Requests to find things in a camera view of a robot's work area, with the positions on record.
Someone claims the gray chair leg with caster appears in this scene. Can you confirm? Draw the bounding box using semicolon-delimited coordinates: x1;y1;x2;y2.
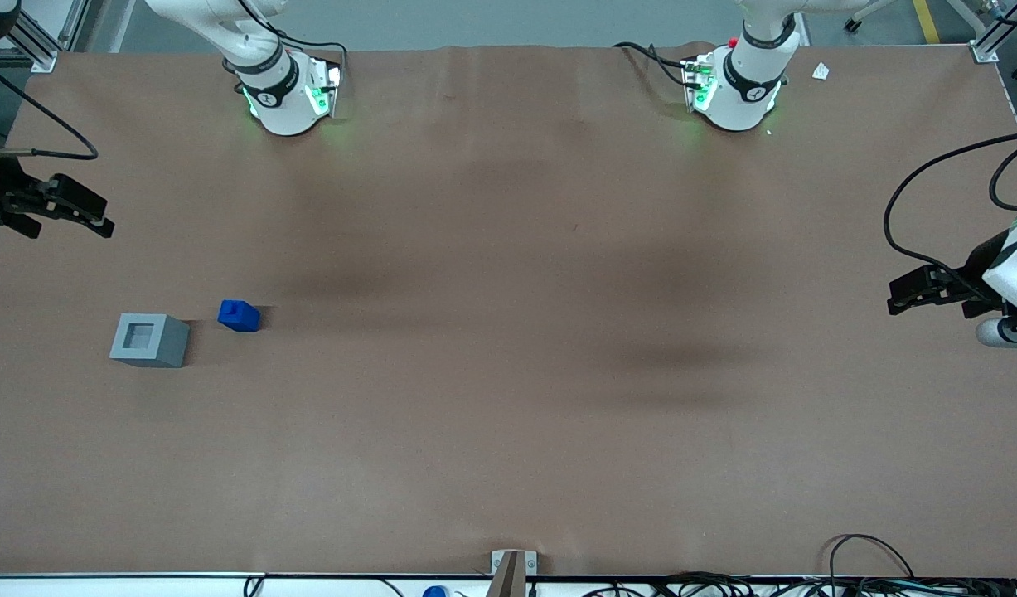
843;0;898;34

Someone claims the black left arm base cable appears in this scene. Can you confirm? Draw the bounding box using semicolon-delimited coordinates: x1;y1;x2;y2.
613;41;696;89

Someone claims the black cable bundle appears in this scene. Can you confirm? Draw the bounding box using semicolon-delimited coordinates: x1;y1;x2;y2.
587;570;1017;597

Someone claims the short black looped cable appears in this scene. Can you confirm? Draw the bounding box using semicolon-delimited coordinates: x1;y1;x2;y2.
988;138;1017;211

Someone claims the black arched cable loop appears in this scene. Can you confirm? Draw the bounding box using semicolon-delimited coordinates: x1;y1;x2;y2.
828;534;916;581

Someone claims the black right arm base cable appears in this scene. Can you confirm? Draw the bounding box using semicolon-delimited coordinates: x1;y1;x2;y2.
221;0;348;113

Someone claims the blue plastic block part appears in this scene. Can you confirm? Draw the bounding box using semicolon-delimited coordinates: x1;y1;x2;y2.
218;299;261;333

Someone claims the long black left gripper cable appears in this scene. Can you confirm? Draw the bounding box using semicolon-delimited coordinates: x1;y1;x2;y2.
883;131;1017;306

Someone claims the black arm base cable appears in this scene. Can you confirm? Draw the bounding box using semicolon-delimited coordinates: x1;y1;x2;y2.
221;0;348;113
613;41;696;89

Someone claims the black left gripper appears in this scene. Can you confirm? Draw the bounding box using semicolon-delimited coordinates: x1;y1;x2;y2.
886;234;1015;321

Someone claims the aluminium frame post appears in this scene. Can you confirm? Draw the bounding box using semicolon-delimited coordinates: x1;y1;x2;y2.
9;0;90;74
943;0;1017;65

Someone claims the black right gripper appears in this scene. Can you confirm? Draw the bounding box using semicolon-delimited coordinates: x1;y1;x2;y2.
0;156;116;241

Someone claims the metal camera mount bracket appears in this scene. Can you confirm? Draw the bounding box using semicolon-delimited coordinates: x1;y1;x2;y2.
491;549;539;597

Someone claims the gray square base with hole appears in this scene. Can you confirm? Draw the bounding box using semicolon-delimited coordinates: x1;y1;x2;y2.
109;313;191;369

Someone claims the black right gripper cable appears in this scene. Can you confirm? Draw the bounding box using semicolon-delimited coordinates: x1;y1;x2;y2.
0;56;99;161

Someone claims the brown table cover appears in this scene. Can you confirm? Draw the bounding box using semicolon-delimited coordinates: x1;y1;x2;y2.
0;41;1017;578

